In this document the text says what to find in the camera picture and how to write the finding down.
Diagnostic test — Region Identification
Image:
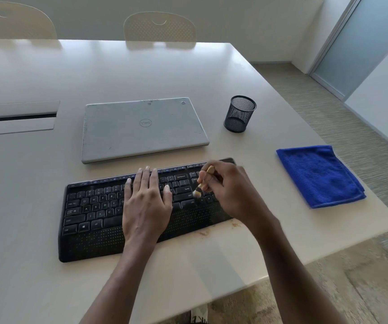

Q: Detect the person's left hand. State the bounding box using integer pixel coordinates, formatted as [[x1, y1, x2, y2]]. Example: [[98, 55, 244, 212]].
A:
[[122, 166, 174, 248]]

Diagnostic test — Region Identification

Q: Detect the person's right hand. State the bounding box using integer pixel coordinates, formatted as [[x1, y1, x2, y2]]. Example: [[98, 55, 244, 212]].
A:
[[196, 159, 282, 240]]

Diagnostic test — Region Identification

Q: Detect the small wooden brush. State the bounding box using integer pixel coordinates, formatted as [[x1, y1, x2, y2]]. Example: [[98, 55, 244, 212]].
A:
[[192, 166, 216, 198]]

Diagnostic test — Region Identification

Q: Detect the black keyboard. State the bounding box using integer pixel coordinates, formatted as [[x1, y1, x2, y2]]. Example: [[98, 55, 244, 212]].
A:
[[58, 157, 237, 263]]

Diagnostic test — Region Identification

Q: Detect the blue microfibre cloth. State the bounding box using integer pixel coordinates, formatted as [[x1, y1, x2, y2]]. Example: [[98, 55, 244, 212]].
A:
[[275, 144, 367, 210]]

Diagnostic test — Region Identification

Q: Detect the person's left forearm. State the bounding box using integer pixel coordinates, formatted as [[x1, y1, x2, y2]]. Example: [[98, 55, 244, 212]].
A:
[[79, 240, 158, 324]]

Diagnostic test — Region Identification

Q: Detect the person's right forearm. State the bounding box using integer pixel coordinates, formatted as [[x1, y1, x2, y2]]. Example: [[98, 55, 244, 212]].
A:
[[256, 225, 348, 324]]

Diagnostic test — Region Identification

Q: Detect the person's white shoe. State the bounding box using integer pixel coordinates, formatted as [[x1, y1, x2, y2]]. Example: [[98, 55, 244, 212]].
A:
[[189, 302, 209, 324]]

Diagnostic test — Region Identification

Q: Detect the silver laptop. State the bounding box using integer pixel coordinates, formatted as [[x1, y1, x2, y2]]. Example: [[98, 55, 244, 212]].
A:
[[81, 97, 211, 164]]

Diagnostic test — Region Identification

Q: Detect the black mesh pen holder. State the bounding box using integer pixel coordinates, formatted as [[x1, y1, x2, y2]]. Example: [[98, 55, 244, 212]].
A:
[[223, 95, 257, 133]]

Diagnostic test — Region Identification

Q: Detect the cream perforated chair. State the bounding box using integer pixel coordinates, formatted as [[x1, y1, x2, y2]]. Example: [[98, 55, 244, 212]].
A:
[[123, 12, 198, 43], [0, 0, 58, 40]]

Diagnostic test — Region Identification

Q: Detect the frosted glass door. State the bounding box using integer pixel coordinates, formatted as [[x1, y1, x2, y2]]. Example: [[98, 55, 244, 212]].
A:
[[308, 0, 388, 101]]

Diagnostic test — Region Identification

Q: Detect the grey desk cable slot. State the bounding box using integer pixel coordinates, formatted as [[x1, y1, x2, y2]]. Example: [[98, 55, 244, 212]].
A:
[[0, 100, 61, 137]]

